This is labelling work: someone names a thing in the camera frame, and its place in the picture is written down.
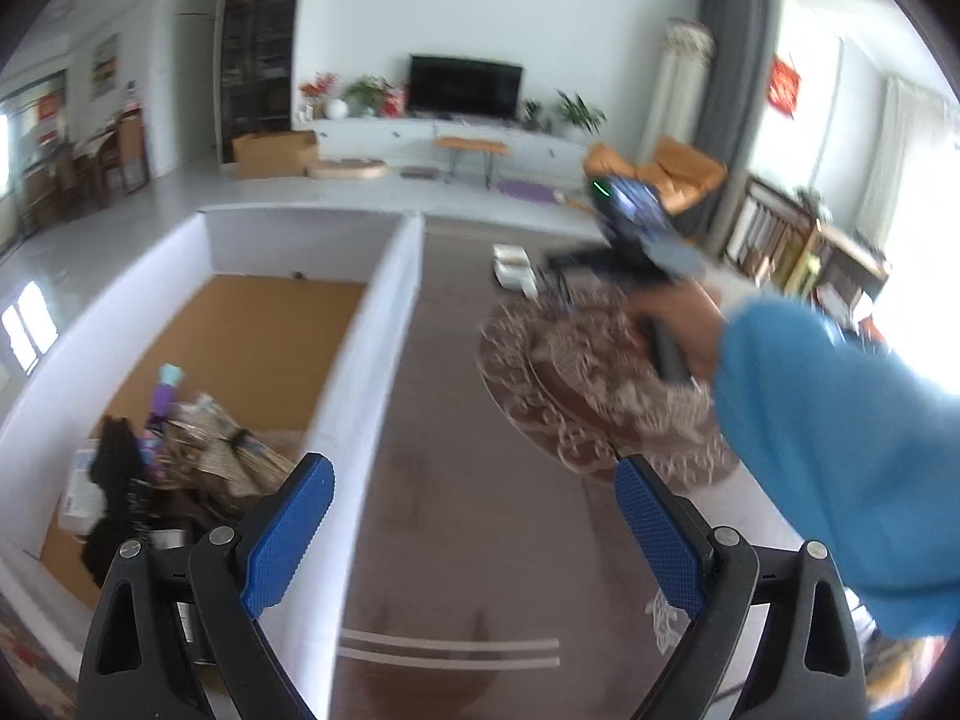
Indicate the wooden side table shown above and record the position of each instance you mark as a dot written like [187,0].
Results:
[847,266]

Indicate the orange lounge chair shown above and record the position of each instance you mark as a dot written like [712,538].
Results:
[686,169]

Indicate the silver striped bundle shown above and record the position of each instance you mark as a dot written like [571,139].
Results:
[217,450]

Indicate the red gift bag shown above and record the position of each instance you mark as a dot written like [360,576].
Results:
[394,100]

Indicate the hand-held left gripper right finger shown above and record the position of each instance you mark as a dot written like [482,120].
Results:
[660,532]

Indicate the framed wall picture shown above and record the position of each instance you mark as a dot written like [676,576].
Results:
[105,66]

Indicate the white television cabinet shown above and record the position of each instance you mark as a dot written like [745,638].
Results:
[420,136]

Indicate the bushy green potted plant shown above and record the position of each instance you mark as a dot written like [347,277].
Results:
[365,94]

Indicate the person's right forearm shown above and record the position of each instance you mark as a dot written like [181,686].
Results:
[840,465]

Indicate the grey curtain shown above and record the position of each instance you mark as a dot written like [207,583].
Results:
[739,90]

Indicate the purple floor mat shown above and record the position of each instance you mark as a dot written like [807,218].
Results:
[525,192]

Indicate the purple bottle with teal cap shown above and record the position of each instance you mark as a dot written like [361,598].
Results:
[161,405]

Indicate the beige round cushion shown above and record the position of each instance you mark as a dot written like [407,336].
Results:
[349,169]

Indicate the orange topped bench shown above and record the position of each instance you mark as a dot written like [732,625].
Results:
[472,142]

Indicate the wooden slatted chair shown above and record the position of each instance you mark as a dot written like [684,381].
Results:
[772,232]

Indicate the wooden dining chair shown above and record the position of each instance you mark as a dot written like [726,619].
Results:
[127,154]

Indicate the red flower arrangement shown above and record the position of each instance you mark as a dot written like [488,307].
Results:
[319,86]

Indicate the small white box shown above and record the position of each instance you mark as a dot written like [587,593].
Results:
[514,270]

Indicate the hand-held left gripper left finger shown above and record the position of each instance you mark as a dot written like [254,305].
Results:
[289,532]

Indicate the small green potted plant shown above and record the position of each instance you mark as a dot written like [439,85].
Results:
[532,114]

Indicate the red wall hanging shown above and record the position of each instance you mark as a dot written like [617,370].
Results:
[782,86]

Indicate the white standing air conditioner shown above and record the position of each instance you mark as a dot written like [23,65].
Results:
[679,90]

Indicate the cardboard box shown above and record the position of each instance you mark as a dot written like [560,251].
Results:
[274,154]

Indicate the dark display cabinet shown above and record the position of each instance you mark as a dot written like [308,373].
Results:
[259,52]

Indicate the person's right hand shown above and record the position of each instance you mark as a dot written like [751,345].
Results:
[682,315]

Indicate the white sheer curtain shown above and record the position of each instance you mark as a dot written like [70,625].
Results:
[915,157]

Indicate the black television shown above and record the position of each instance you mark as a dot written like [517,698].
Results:
[465,86]

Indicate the large green potted plant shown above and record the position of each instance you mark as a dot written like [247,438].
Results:
[577,112]

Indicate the white storage box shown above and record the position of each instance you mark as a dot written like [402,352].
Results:
[367,360]

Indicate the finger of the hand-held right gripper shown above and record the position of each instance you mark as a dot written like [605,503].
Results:
[577,260]

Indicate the white packet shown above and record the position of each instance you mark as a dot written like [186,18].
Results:
[79,487]

